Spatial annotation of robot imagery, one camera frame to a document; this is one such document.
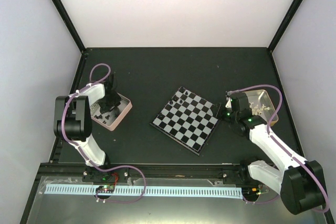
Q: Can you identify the purple cable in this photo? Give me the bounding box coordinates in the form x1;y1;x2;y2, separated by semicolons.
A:
227;84;330;214
60;63;147;204

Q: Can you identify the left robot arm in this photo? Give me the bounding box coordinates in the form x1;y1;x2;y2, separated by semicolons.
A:
54;74;123;182

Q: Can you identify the light blue slotted cable duct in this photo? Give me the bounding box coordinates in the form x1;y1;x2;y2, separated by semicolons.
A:
44;184;243;199

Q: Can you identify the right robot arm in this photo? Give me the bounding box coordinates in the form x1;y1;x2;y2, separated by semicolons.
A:
211;92;330;215

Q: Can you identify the white chess pieces pile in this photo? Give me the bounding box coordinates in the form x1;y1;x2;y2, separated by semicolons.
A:
249;102;270;115

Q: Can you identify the small circuit board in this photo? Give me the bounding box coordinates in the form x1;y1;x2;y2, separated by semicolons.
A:
96;185;115;194

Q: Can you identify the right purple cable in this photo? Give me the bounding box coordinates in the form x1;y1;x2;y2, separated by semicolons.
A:
227;84;330;214

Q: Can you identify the orange metal tin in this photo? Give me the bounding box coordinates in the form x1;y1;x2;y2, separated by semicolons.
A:
244;89;276;123

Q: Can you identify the pink metal tin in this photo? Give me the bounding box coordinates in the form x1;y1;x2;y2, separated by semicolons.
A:
90;93;132;131

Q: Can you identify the right black frame post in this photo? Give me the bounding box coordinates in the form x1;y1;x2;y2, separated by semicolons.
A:
267;0;303;53

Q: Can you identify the black frame post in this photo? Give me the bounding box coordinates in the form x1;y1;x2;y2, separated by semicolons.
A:
267;0;303;53
51;0;86;53

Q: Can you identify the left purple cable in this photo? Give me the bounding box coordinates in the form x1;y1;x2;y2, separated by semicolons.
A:
60;63;147;204

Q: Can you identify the black aluminium rail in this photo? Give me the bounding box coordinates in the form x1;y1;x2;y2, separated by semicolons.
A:
37;163;253;185

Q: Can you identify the black and white chessboard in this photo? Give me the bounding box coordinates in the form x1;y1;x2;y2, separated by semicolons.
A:
150;87;219;155

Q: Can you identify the left black frame post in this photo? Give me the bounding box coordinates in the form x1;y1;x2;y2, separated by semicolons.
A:
51;0;86;53

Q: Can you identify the black chess pieces pile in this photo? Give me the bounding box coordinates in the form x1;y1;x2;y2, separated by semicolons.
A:
92;111;118;126

